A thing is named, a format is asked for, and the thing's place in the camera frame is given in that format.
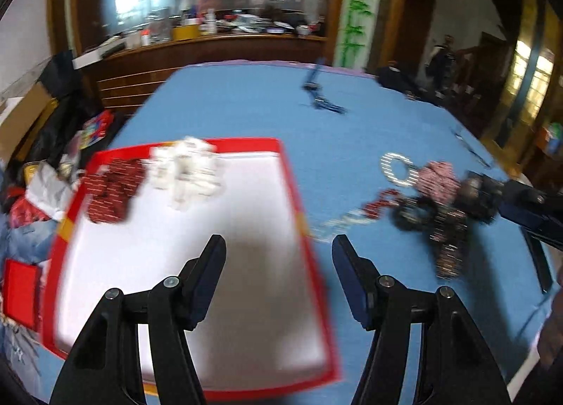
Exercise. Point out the leopard print hair bow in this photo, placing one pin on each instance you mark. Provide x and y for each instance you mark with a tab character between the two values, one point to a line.
451	246

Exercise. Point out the red plastic bag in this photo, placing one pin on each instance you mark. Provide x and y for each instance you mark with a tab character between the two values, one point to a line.
20	211

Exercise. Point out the eyeglasses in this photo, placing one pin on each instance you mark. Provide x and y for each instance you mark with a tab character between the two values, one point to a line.
470	150

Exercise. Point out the white dotted scrunchie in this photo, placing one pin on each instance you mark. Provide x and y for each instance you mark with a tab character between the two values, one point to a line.
184	176

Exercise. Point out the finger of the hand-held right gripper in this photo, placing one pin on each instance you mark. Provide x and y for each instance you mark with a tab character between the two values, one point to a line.
541	229
536	202

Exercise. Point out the small red box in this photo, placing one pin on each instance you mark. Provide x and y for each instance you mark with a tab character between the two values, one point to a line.
20	295

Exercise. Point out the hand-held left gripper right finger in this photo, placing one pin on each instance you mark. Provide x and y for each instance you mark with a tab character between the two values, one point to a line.
347	282

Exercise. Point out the crumpled white paper bag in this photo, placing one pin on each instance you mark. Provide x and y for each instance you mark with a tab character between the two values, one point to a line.
48	189

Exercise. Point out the blue tablecloth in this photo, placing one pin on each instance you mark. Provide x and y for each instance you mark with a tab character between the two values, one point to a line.
264	114

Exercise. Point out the black bag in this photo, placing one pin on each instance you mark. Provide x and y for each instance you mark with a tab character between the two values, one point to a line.
396	77

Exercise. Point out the flat white box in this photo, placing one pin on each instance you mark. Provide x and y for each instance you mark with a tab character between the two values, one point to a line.
94	55

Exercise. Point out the cardboard box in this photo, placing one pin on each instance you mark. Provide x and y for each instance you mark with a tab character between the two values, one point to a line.
26	110

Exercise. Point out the colourful printed packet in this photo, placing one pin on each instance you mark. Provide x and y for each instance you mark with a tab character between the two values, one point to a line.
94	128

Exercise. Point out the red plaid scrunchie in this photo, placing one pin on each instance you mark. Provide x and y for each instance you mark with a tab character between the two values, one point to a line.
440	180

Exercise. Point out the wooden brick counter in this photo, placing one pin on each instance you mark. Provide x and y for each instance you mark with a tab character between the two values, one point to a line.
176	62

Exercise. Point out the bamboo wall painting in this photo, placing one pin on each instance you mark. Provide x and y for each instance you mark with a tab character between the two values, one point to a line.
354	13

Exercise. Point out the red tray box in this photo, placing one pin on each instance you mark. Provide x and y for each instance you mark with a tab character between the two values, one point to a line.
176	233

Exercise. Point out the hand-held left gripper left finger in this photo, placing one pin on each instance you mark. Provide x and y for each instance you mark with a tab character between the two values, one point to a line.
211	282

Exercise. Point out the dark red dotted scrunchie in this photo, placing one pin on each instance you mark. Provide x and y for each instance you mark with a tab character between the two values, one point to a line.
112	191

